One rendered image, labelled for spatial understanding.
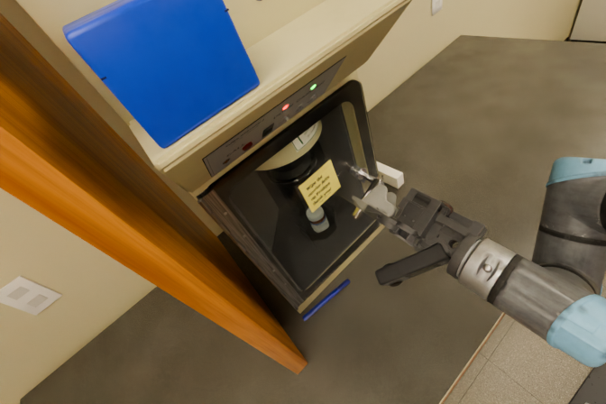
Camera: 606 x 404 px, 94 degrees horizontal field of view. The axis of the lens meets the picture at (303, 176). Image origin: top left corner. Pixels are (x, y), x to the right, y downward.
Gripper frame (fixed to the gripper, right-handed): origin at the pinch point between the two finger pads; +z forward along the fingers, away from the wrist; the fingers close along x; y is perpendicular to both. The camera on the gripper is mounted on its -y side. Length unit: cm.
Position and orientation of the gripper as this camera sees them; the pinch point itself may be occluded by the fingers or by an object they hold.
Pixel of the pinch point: (358, 205)
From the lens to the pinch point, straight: 55.5
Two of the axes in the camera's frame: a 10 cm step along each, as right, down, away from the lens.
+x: -5.9, -3.4, -7.3
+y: 5.3, -8.5, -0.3
